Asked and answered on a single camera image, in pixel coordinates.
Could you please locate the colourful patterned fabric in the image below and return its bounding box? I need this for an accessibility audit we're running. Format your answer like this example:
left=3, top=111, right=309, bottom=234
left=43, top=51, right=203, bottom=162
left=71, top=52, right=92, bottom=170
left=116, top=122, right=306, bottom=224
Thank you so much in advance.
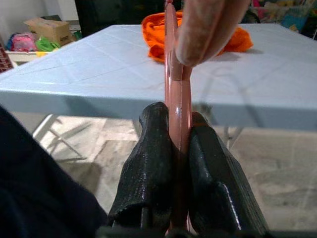
left=247, top=0, right=317, bottom=39

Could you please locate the white side table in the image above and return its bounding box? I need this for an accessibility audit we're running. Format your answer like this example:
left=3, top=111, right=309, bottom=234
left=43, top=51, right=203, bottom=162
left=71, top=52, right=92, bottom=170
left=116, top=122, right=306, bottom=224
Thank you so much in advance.
left=4, top=48, right=60, bottom=67

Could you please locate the orange cloth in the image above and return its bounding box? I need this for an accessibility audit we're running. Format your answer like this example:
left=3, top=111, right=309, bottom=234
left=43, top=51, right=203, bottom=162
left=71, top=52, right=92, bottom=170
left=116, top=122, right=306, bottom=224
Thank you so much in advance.
left=141, top=11, right=254, bottom=62

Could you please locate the light blue folding table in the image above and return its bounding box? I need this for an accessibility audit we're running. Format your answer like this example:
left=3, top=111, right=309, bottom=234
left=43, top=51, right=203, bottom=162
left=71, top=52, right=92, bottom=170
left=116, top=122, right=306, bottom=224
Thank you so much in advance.
left=0, top=23, right=317, bottom=162

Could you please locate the green plastic bag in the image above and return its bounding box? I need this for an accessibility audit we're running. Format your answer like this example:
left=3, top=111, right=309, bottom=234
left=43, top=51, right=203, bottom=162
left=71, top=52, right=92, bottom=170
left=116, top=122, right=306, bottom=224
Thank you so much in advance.
left=34, top=31, right=82, bottom=52

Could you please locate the pink bag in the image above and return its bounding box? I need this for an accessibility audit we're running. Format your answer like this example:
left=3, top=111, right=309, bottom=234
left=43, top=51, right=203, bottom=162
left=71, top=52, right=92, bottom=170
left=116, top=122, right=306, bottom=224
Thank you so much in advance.
left=6, top=32, right=38, bottom=52

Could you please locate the black television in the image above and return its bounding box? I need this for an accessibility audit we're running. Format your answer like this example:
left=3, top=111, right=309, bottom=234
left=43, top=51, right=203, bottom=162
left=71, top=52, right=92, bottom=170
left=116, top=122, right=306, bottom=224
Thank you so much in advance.
left=74, top=0, right=171, bottom=38

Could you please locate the person's hand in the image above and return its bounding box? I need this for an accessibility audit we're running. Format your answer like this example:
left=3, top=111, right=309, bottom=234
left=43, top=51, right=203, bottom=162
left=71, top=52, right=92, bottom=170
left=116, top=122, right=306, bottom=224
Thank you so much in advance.
left=174, top=0, right=249, bottom=67

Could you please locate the pink plastic clothes hanger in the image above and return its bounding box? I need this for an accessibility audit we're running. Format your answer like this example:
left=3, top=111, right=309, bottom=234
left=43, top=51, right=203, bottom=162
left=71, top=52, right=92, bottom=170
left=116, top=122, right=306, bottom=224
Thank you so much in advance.
left=163, top=0, right=199, bottom=236

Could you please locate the brown cardboard box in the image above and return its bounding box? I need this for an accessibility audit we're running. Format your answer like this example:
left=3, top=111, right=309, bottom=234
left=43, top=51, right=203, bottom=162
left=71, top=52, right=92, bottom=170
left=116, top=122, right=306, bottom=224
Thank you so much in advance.
left=24, top=16, right=75, bottom=47

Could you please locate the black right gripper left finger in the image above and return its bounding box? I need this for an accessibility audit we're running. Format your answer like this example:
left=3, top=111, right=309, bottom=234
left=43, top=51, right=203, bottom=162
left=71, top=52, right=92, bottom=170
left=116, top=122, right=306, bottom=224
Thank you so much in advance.
left=107, top=101, right=179, bottom=230

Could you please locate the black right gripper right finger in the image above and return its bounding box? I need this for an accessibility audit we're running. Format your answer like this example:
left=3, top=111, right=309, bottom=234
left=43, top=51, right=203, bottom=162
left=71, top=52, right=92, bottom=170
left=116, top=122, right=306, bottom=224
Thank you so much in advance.
left=185, top=111, right=270, bottom=235

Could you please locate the dark navy garment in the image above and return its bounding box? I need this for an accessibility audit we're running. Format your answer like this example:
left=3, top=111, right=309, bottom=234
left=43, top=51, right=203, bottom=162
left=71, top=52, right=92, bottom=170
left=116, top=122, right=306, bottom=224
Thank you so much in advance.
left=0, top=105, right=108, bottom=238

